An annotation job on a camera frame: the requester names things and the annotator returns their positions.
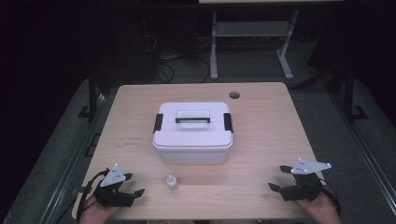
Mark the grey metal desk frame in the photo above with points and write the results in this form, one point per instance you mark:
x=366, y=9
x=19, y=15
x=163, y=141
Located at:
x=249, y=29

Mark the small clear dropper bottle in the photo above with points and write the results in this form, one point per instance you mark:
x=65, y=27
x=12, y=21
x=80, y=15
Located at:
x=172, y=183

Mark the white plastic storage box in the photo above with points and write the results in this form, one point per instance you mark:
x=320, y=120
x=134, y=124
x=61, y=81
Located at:
x=193, y=156

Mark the person's left hand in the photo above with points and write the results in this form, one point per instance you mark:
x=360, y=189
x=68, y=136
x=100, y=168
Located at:
x=96, y=213

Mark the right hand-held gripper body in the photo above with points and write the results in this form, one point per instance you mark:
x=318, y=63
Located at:
x=303, y=186

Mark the black metal stand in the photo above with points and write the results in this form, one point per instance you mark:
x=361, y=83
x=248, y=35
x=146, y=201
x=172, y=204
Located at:
x=350, y=99
x=92, y=99

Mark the person's right hand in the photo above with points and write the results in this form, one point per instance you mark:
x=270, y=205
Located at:
x=320, y=210

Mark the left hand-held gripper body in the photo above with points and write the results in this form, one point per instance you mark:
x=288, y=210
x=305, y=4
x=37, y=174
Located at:
x=112, y=193

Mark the metal floor rail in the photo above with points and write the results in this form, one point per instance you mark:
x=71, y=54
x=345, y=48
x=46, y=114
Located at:
x=364, y=155
x=71, y=161

